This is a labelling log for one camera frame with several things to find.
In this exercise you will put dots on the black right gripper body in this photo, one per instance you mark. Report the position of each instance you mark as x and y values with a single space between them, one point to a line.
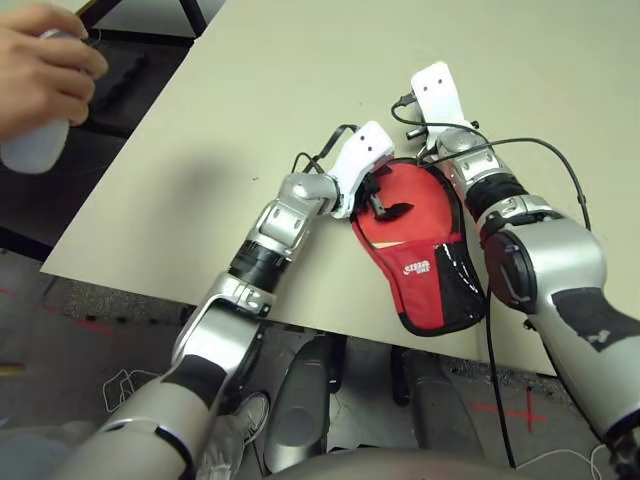
417 136

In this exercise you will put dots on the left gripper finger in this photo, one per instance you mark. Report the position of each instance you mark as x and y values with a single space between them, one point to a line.
397 211

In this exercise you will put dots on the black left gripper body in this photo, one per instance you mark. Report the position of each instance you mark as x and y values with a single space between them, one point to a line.
372 192

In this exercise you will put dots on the red black paddle case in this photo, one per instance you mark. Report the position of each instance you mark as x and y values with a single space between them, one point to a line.
415 295

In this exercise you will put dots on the white plastic bottle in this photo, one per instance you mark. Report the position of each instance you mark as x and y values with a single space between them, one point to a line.
30 150

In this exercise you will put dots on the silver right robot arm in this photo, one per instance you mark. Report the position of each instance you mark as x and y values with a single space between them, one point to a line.
550 250

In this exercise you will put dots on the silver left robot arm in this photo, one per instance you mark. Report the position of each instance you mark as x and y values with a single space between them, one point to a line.
280 225

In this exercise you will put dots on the person's bare hand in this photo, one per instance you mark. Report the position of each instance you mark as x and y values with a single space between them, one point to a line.
40 70

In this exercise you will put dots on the grey right robot leg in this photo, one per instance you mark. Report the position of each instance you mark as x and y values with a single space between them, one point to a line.
440 410

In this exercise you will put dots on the grey robot leg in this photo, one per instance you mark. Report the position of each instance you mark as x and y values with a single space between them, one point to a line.
440 410
300 400

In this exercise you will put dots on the grey left robot leg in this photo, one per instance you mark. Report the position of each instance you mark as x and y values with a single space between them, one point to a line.
300 400

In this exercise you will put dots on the grey white sneaker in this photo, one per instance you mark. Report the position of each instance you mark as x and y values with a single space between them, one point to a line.
252 417

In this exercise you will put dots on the grey robot torso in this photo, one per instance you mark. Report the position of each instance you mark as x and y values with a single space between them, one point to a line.
390 465

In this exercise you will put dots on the black foam mat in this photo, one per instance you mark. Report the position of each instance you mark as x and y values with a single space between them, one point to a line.
120 80

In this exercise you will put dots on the person's trouser leg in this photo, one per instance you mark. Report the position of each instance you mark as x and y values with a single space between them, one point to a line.
222 450

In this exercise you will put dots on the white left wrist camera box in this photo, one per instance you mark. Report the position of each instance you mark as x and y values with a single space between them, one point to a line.
362 155

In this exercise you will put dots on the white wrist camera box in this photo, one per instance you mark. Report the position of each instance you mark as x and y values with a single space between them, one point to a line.
440 95
362 155

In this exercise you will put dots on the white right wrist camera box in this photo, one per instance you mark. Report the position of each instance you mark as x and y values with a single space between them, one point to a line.
440 95

